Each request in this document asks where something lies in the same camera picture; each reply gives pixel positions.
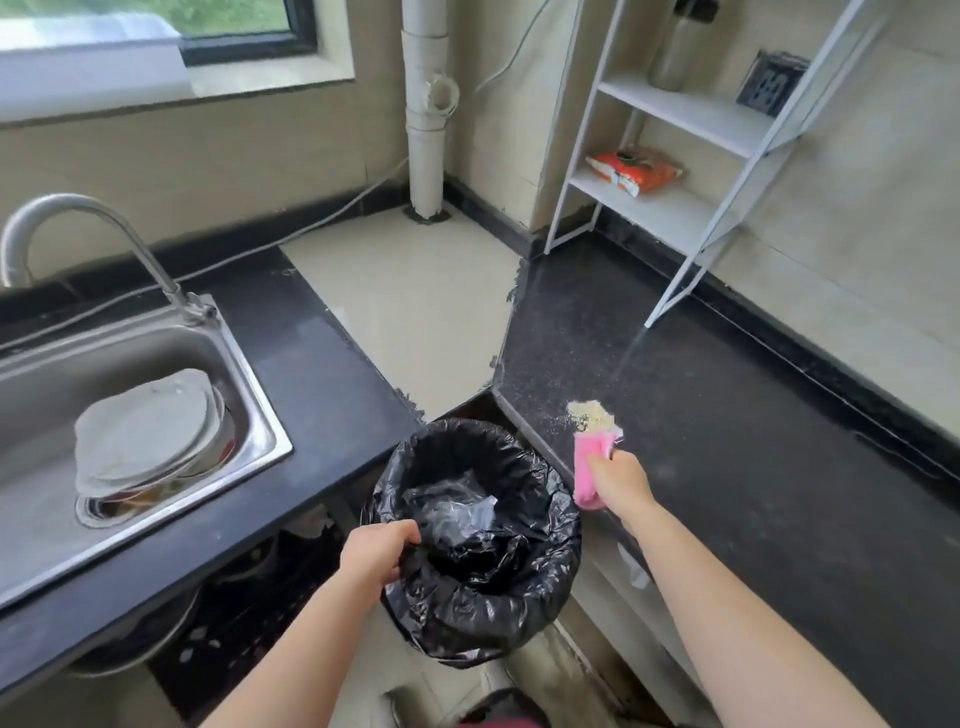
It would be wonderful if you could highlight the person's right hand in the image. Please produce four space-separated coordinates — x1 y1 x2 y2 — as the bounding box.
584 449 661 538

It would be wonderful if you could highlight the person's left hand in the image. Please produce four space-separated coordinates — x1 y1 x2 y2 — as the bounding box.
338 519 423 594

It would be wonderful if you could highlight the pink cloth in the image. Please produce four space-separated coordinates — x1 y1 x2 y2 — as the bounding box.
572 427 625 513

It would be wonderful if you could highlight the pile of crumbs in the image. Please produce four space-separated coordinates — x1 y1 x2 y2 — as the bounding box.
566 399 618 435

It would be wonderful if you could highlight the clear plastic bag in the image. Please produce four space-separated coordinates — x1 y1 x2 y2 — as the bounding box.
401 470 500 549

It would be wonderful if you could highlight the black bag lined trash bin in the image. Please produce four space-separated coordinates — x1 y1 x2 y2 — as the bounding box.
359 418 584 669

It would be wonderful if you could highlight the black plastic bag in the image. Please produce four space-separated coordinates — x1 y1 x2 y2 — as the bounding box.
408 517 549 594

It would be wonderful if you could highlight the white square plate pink flower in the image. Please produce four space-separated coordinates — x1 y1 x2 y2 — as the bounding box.
202 382 230 470

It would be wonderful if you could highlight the white round plate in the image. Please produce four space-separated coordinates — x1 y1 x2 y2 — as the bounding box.
73 367 217 500

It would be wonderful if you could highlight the white metal shelf rack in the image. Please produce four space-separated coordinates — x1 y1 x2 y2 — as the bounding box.
543 0 886 330

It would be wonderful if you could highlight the glass jar black lid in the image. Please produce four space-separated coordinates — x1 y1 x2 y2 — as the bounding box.
647 0 720 93

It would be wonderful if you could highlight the person's right forearm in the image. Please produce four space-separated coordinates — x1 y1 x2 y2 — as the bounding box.
629 502 894 728

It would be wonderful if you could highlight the person's left forearm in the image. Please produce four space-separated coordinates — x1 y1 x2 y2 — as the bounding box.
198 573 391 728

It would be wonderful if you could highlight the black speckled countertop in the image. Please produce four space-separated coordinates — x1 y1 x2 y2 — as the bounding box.
0 202 960 728

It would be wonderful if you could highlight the person's grey shoe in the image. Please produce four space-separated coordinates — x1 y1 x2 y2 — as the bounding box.
386 686 425 728

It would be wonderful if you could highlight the black perforated crate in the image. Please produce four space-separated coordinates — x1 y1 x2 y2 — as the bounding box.
146 517 361 725

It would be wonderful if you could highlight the stainless steel sink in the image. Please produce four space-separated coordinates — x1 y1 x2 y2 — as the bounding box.
0 293 295 613

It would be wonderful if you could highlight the orange snack packet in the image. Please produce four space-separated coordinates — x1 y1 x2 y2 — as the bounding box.
584 146 685 199

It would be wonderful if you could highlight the white drain pipe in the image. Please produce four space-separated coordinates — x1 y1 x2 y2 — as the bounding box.
401 0 461 224

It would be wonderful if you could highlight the steel faucet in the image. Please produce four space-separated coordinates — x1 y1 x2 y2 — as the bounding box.
0 193 219 328

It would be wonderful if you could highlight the white cable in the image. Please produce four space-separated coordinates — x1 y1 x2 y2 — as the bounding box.
0 0 556 354

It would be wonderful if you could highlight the grey wall socket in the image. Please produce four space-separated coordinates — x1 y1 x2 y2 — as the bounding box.
734 49 811 118

